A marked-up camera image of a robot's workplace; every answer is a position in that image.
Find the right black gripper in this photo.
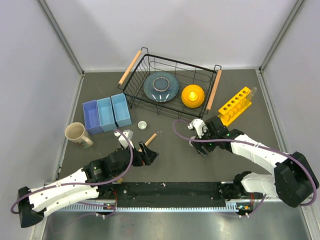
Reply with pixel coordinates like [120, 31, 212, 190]
[191, 125, 218, 158]

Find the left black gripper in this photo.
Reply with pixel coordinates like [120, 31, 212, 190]
[112, 141, 158, 177]

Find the clear glass test tube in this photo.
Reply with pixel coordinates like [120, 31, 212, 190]
[246, 93, 253, 105]
[249, 87, 257, 99]

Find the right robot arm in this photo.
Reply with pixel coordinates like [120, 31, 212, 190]
[188, 116, 320, 208]

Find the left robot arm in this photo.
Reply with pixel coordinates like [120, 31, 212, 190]
[17, 142, 159, 228]

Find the wooden test tube clamp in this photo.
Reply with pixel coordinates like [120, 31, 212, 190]
[144, 133, 157, 146]

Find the white round lid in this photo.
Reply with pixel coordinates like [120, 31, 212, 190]
[188, 136, 196, 148]

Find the small white cup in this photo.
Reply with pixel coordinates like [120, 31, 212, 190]
[137, 120, 147, 131]

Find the right light blue bin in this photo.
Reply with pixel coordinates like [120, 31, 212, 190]
[111, 93, 132, 127]

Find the light blue bin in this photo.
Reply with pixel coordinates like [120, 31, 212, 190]
[111, 93, 132, 127]
[96, 97, 117, 132]

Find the yellow ridged dome bowl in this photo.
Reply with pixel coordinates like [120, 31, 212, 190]
[181, 84, 205, 109]

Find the middle light blue bin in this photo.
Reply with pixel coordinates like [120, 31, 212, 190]
[96, 97, 117, 132]

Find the yellow test tube rack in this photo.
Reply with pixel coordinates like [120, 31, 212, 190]
[218, 86, 252, 127]

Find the dark blue plastic bin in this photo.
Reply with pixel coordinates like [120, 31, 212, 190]
[82, 100, 103, 135]

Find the blue ceramic plate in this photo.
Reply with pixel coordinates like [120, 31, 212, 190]
[143, 71, 180, 103]

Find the beige ceramic mug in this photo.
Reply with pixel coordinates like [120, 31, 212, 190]
[64, 122, 94, 149]

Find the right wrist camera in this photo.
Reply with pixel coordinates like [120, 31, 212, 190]
[187, 118, 208, 139]

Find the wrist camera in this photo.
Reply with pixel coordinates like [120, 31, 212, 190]
[114, 129, 135, 149]
[187, 118, 208, 139]

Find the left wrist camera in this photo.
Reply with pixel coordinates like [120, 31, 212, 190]
[114, 129, 135, 149]

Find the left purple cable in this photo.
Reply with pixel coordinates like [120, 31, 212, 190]
[10, 129, 134, 218]

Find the black wire dish rack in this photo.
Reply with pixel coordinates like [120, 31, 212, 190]
[118, 47, 222, 120]

